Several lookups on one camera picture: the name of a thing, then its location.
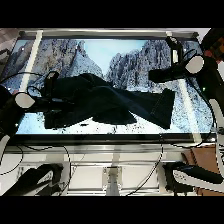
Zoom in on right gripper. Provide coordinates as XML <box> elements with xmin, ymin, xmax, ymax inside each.
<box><xmin>148</xmin><ymin>67</ymin><xmax>174</xmax><ymax>84</ymax></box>

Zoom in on blue jeans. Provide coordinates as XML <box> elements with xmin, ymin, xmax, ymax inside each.
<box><xmin>43</xmin><ymin>73</ymin><xmax>177</xmax><ymax>131</ymax></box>

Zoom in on black garment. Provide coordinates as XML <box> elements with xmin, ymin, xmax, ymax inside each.
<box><xmin>201</xmin><ymin>28</ymin><xmax>224</xmax><ymax>56</ymax></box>

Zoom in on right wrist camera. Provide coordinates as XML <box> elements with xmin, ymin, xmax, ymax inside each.
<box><xmin>165</xmin><ymin>35</ymin><xmax>185</xmax><ymax>65</ymax></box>

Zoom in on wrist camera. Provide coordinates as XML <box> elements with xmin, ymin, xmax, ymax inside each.
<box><xmin>44</xmin><ymin>70</ymin><xmax>60</xmax><ymax>99</ymax></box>
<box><xmin>165</xmin><ymin>35</ymin><xmax>185</xmax><ymax>65</ymax></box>

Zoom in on black cable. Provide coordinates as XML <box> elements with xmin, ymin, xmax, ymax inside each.
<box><xmin>57</xmin><ymin>144</ymin><xmax>73</xmax><ymax>197</ymax></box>
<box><xmin>0</xmin><ymin>144</ymin><xmax>25</xmax><ymax>176</ymax></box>
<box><xmin>159</xmin><ymin>78</ymin><xmax>217</xmax><ymax>150</ymax></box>
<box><xmin>0</xmin><ymin>70</ymin><xmax>47</xmax><ymax>86</ymax></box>
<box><xmin>125</xmin><ymin>134</ymin><xmax>165</xmax><ymax>197</ymax></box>

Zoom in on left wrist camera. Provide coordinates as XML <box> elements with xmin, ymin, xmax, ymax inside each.
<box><xmin>44</xmin><ymin>70</ymin><xmax>60</xmax><ymax>99</ymax></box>

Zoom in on silver frame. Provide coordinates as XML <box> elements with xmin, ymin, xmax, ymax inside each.
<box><xmin>0</xmin><ymin>29</ymin><xmax>206</xmax><ymax>197</ymax></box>

